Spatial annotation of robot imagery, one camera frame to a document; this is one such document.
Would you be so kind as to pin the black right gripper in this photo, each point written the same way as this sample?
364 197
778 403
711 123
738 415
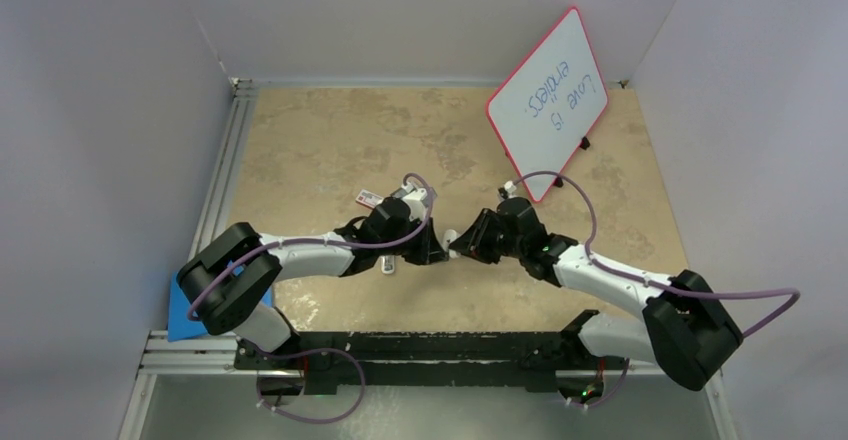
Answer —
469 246

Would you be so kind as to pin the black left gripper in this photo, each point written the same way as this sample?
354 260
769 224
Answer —
427 250

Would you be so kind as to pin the white stapler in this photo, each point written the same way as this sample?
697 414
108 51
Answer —
448 238
388 264

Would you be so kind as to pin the red white staple box sleeve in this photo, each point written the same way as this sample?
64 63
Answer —
368 199

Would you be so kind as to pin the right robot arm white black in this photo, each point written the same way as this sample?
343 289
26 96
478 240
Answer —
674 321

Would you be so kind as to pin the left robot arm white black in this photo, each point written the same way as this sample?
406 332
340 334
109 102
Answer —
225 283

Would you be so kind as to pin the red framed whiteboard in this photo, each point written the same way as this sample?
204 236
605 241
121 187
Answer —
549 103

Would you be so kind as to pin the blue plastic board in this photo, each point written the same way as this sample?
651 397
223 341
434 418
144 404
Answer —
178 325

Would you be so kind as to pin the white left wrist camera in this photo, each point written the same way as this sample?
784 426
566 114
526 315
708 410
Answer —
419 200

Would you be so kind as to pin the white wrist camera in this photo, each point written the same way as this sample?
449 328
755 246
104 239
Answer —
419 200
507 190

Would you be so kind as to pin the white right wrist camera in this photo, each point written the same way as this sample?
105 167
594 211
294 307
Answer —
507 190

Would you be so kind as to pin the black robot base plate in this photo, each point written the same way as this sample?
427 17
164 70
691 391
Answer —
539 362

